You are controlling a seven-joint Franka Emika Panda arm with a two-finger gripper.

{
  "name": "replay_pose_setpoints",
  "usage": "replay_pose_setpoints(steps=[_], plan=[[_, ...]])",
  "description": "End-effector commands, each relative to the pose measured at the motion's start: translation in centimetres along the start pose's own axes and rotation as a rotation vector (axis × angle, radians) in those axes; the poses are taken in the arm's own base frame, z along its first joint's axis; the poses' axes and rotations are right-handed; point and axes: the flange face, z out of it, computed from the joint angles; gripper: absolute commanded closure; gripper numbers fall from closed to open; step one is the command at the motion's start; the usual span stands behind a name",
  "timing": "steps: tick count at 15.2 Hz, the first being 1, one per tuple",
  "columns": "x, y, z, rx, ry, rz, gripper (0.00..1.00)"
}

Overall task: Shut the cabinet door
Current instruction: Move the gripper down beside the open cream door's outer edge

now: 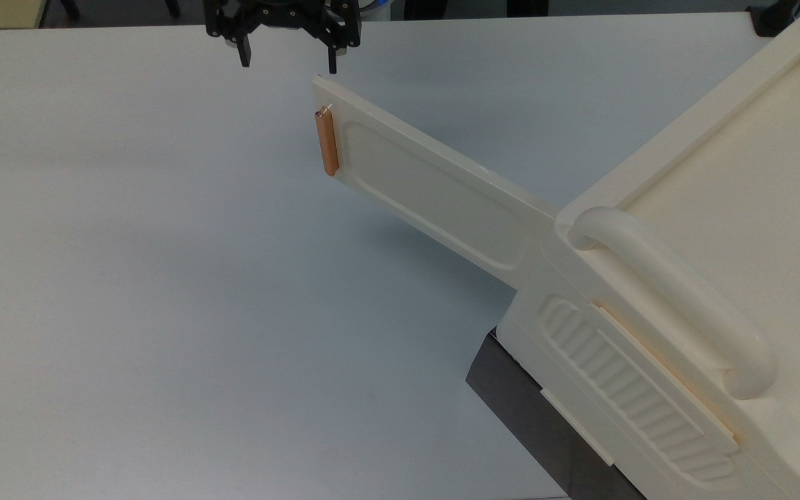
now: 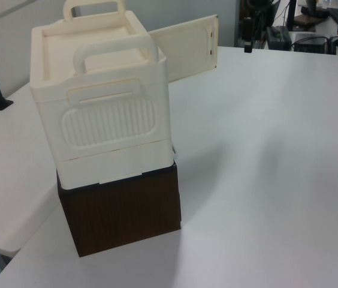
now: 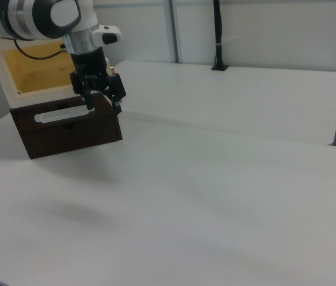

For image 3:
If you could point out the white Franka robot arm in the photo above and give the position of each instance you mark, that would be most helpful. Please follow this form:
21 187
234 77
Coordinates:
31 15

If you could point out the black clamp pole white tie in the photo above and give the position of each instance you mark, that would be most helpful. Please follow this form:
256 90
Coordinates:
218 29

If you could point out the grey metal partition post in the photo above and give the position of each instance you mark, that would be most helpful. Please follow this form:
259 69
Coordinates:
174 29

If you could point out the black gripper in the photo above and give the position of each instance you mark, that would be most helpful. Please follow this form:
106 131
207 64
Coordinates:
89 62

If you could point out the dark brown wooden box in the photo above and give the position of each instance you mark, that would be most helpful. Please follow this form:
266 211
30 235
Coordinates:
72 143

